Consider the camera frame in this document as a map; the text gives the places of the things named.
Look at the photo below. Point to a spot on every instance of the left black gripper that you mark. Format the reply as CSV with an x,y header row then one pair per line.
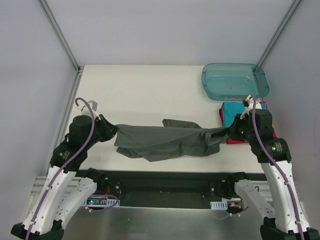
x,y
109,127

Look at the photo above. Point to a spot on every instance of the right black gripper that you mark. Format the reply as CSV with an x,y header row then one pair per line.
x,y
234,127

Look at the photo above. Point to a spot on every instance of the dark grey t shirt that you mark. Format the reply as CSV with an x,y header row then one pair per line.
x,y
176,138

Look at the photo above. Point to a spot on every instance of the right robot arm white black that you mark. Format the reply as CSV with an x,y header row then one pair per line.
x,y
284,219

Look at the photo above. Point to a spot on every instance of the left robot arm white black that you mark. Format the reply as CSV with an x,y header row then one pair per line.
x,y
53,210

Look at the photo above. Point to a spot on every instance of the folded magenta t shirt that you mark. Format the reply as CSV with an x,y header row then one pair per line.
x,y
265,107

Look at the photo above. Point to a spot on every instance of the folded cyan t shirt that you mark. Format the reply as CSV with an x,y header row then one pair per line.
x,y
228,111

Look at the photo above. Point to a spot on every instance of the teal transparent plastic bin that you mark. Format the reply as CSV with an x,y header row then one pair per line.
x,y
233,81

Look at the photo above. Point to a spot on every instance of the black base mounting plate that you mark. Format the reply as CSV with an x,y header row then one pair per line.
x,y
182,190

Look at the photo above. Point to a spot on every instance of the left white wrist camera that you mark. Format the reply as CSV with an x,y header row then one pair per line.
x,y
85,110

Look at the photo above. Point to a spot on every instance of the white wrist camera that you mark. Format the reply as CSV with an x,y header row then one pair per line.
x,y
249,103
85,110

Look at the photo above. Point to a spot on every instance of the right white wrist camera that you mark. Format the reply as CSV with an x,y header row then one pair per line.
x,y
249,103

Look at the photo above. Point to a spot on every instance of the left aluminium frame post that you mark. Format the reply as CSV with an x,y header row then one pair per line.
x,y
59,35

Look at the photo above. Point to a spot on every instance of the aluminium frame post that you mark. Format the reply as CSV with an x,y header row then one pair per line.
x,y
59,35
279,31

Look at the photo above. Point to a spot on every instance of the left white cable duct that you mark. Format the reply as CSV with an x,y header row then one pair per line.
x,y
101,203

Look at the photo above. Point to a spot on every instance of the white cable duct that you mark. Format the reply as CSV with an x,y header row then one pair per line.
x,y
101,203
219,205

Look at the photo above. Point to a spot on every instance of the right white cable duct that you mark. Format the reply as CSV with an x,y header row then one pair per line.
x,y
219,205

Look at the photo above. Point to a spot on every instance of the right aluminium frame post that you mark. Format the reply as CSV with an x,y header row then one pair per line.
x,y
279,31

